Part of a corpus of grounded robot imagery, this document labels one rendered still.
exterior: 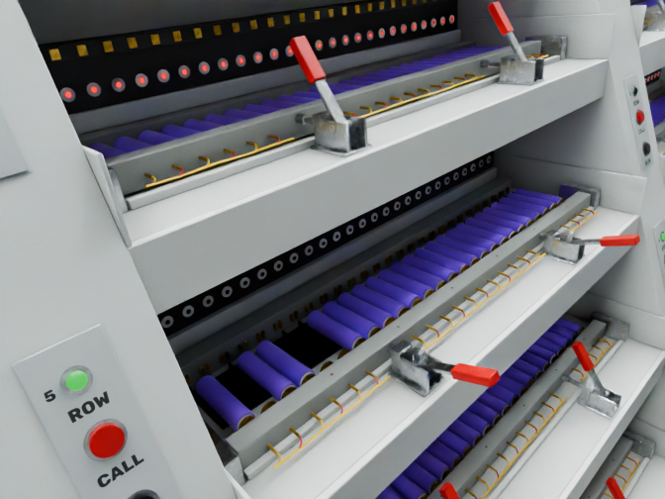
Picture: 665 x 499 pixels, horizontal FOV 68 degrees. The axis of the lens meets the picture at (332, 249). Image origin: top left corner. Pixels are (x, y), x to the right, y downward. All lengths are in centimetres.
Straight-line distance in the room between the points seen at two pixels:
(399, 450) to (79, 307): 25
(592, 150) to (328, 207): 48
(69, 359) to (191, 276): 8
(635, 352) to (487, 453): 30
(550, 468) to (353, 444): 30
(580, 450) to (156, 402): 50
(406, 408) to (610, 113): 48
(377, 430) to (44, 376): 23
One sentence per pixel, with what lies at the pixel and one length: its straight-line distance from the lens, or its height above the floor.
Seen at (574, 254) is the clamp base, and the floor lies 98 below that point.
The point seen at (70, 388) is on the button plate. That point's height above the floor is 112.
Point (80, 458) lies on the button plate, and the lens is 29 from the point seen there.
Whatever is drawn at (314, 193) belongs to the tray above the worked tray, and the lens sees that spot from 33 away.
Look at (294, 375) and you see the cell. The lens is 42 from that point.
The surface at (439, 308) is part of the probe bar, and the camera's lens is 48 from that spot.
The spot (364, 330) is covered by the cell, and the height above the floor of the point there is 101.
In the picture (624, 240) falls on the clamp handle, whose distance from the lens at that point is 58.
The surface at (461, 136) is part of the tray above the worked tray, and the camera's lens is 46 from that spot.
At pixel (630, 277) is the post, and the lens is 80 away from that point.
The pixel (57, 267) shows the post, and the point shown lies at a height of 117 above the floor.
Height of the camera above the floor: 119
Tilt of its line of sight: 12 degrees down
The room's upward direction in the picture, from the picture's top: 19 degrees counter-clockwise
